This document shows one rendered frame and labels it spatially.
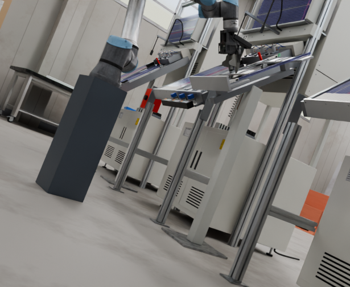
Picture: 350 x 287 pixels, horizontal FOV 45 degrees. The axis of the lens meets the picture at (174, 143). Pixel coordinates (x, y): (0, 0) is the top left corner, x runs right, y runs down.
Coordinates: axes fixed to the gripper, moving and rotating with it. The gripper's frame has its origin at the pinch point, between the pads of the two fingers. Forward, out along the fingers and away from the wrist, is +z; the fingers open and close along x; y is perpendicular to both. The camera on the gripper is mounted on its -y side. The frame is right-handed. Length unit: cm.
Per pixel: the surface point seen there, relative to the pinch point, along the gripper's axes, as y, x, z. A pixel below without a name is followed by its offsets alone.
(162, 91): 9, -70, 12
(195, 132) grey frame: 15.8, -13.1, 31.3
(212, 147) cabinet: -10, -39, 46
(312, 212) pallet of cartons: -423, -387, 262
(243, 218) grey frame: -14, -13, 84
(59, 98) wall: -3, -495, 37
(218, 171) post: 18, 13, 47
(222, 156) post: 14.5, 11.1, 40.4
